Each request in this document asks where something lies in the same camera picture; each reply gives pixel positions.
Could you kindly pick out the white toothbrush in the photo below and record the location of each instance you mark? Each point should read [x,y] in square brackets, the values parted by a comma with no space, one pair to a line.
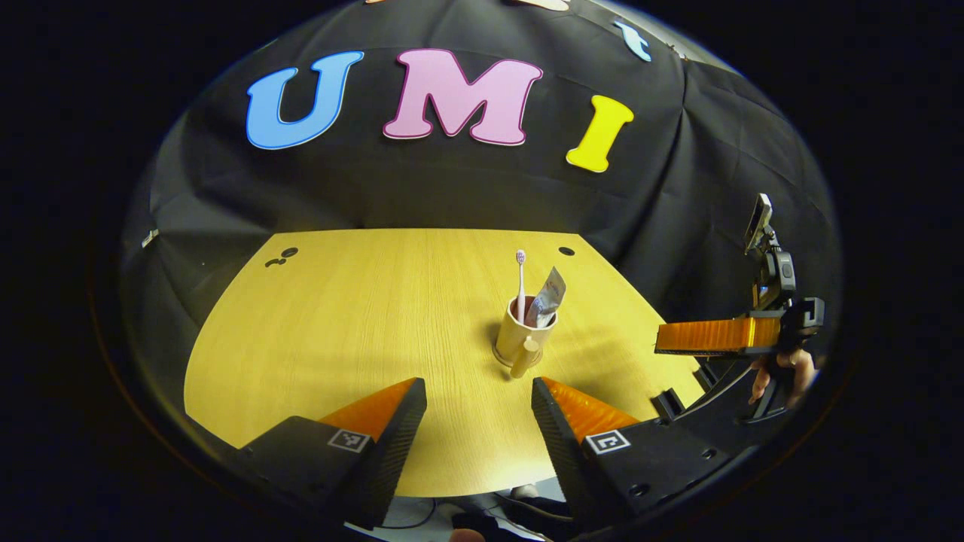
[520,278]

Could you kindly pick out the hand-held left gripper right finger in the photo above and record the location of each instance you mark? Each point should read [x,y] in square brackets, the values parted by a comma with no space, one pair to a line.
[561,452]

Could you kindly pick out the silver binder clip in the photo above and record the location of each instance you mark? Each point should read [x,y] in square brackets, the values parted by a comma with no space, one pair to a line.
[151,237]

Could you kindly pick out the black backdrop cloth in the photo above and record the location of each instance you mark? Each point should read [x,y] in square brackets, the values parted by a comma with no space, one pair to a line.
[452,188]

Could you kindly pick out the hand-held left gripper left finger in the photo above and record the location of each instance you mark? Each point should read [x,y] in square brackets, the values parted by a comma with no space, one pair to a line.
[392,459]

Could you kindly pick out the white toothpaste tube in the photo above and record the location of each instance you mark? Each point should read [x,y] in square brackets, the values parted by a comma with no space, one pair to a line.
[548,297]

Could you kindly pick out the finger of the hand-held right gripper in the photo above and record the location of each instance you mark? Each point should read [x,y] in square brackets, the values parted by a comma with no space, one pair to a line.
[715,336]

